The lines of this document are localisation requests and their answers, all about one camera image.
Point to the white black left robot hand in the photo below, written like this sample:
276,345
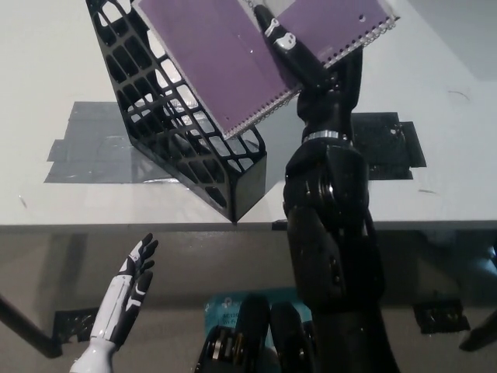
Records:
122,307

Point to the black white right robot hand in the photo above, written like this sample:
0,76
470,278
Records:
326,109

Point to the purple spiral notebook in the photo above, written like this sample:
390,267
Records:
217,58

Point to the black tape patch on desk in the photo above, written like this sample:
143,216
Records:
392,147

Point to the teal robot torso plate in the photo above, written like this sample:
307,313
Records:
223,311

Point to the black mesh magazine stand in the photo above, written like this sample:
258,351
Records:
244,186

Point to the black ribbed robot torso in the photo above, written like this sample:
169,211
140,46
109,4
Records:
252,342

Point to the black table leg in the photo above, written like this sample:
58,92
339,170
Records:
479,334
27,330

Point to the grey tape patch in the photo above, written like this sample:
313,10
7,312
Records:
89,151

